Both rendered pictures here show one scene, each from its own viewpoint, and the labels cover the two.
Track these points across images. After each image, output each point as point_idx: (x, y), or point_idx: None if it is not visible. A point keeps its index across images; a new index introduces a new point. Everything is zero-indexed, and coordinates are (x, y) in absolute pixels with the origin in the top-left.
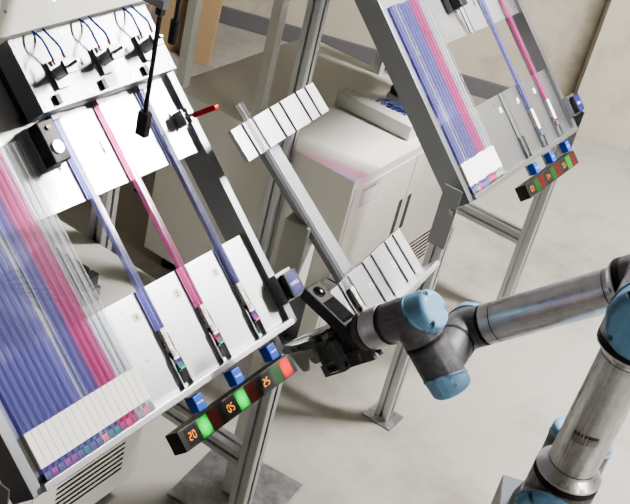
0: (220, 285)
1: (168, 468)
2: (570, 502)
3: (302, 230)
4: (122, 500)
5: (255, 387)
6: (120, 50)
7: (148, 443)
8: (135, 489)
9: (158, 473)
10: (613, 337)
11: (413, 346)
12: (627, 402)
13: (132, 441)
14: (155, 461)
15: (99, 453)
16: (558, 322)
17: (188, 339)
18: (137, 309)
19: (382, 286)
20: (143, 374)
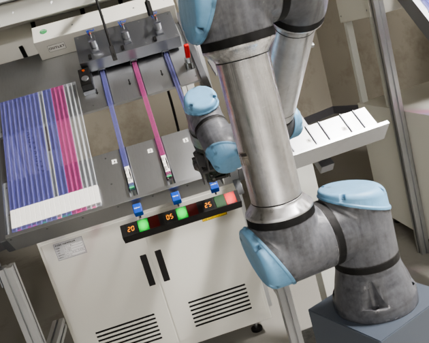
0: (186, 147)
1: (308, 321)
2: (259, 233)
3: None
4: (267, 335)
5: (196, 207)
6: (126, 28)
7: (308, 307)
8: (280, 330)
9: (300, 323)
10: (184, 29)
11: (193, 131)
12: (242, 101)
13: (254, 289)
14: (304, 317)
15: (47, 224)
16: (276, 75)
17: (148, 174)
18: (116, 157)
19: (323, 141)
20: (105, 190)
